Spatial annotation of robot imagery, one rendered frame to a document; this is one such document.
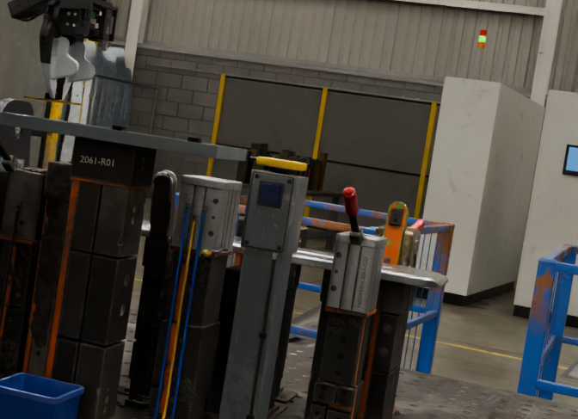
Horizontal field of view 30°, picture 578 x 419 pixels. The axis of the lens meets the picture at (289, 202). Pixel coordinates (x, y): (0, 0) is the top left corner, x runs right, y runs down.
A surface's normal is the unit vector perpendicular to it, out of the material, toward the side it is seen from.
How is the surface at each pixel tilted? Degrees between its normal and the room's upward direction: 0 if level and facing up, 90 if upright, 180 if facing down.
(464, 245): 90
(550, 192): 90
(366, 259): 90
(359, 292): 90
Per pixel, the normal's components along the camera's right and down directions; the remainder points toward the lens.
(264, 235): -0.26, 0.01
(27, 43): 0.94, 0.17
